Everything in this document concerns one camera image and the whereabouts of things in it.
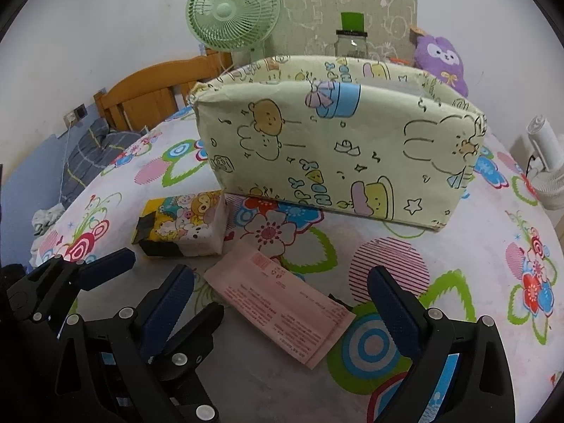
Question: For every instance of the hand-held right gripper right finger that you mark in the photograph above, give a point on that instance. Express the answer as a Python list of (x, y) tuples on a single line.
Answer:
[(394, 313)]

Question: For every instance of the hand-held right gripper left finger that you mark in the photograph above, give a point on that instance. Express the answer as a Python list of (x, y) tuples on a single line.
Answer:
[(169, 304)]

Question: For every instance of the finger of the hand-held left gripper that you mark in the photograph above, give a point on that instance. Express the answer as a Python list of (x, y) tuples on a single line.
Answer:
[(196, 335), (110, 264)]

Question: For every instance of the yellow cartoon tissue pack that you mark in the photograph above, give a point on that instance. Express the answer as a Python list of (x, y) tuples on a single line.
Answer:
[(189, 220)]

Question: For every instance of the pink printed packet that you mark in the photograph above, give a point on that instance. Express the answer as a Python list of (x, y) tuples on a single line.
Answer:
[(277, 304)]

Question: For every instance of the yellow cartoon fabric storage box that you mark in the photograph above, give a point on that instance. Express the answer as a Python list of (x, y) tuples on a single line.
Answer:
[(335, 150)]

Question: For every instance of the white crumpled cloth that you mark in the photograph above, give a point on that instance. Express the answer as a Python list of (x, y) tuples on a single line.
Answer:
[(46, 219)]

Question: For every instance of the grey plaid blanket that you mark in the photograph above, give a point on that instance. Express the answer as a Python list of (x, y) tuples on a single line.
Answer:
[(97, 154)]

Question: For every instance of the white floor fan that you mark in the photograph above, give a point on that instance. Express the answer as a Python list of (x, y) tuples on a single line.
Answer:
[(546, 158)]

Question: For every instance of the clear container orange lid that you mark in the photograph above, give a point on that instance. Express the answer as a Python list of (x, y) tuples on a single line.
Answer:
[(398, 60)]

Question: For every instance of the purple plush bunny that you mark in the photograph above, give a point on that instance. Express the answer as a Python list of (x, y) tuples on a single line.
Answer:
[(440, 57)]

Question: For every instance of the glass mug jar black lid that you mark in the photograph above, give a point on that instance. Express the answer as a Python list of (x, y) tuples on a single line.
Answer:
[(351, 44)]

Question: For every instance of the green desk fan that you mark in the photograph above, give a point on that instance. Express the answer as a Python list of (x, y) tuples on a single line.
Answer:
[(224, 11)]

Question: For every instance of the green plastic cup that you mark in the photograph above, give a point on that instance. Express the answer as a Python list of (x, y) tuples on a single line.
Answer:
[(352, 21)]

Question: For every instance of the elephant print board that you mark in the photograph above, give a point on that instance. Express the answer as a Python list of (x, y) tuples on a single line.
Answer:
[(308, 22)]

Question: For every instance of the wall socket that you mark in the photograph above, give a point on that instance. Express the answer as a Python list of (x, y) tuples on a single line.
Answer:
[(75, 114)]

